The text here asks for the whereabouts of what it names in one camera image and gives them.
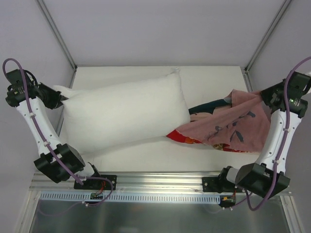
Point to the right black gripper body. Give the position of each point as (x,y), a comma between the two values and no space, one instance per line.
(265,94)

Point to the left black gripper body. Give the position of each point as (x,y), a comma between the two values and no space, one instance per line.
(56,97)

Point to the pink red patterned pillowcase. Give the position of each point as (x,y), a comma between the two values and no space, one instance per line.
(236,123)

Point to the white pillow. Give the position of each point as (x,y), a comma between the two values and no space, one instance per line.
(122,113)

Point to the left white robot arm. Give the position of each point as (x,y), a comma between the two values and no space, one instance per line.
(57,160)

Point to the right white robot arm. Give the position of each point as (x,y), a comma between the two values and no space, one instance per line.
(266,176)

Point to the right aluminium frame post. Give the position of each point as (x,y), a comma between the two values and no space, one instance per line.
(271,28)

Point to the aluminium frame post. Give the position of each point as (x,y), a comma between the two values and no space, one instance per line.
(56,33)
(271,28)

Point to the left aluminium frame post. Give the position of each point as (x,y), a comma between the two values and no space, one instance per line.
(56,33)

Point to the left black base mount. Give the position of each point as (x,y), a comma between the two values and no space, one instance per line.
(99,182)

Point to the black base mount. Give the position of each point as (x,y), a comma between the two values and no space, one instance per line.
(99,182)
(217,185)

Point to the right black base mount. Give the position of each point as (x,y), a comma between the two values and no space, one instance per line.
(217,185)

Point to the white slotted cable duct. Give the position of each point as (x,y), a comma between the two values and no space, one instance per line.
(132,197)

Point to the aluminium mounting rail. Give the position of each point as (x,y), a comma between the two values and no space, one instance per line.
(137,182)

